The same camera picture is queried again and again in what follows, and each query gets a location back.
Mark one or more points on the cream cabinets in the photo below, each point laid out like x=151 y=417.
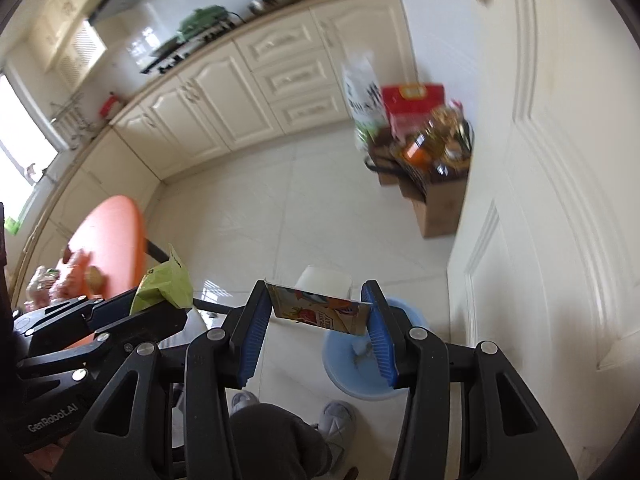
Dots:
x=210 y=100
x=55 y=10

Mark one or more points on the cream lower cabinets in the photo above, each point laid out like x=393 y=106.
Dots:
x=210 y=100

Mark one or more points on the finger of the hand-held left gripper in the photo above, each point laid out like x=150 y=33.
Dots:
x=145 y=327
x=55 y=315

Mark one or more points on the cardboard box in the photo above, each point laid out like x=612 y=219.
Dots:
x=437 y=200

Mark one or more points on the brown crumpled paper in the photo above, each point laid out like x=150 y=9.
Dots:
x=95 y=276

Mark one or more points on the grey slipper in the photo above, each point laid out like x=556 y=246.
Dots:
x=245 y=400
x=340 y=417

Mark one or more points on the cream upper cabinets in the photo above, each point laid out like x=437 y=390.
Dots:
x=55 y=10

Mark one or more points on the orange round table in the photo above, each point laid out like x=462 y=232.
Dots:
x=110 y=240

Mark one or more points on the green electric pot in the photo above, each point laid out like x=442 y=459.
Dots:
x=202 y=17

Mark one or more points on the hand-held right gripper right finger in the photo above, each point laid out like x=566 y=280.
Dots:
x=382 y=345

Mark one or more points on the black gas cooktop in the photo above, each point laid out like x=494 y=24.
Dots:
x=185 y=50

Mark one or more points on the wall utensil rack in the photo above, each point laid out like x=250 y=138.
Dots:
x=72 y=120

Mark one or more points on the light blue bin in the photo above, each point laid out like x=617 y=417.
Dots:
x=350 y=360

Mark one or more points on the window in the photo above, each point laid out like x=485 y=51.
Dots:
x=20 y=130

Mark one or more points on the person's dark trouser leg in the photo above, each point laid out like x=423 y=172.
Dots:
x=275 y=440

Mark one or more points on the green dish soap bottle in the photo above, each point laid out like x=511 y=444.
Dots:
x=13 y=224

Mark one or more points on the colourful drink carton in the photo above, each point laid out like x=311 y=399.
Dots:
x=320 y=312

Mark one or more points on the steel wok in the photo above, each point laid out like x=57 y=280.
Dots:
x=261 y=2

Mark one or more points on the red rice bag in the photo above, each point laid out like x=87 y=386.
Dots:
x=412 y=105

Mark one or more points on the white rice sack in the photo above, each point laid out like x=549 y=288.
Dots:
x=362 y=95

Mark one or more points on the clear plastic bag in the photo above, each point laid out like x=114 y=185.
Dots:
x=40 y=285

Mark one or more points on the small lattice door cabinet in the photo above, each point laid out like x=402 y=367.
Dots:
x=82 y=52

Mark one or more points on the white door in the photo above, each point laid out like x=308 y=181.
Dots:
x=550 y=210

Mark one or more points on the green snack bag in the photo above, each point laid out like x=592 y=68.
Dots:
x=165 y=287

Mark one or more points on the cream cabinet drawer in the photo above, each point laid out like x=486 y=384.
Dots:
x=280 y=40
x=297 y=77
x=312 y=109

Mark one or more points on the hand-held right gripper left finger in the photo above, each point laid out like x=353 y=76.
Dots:
x=252 y=340

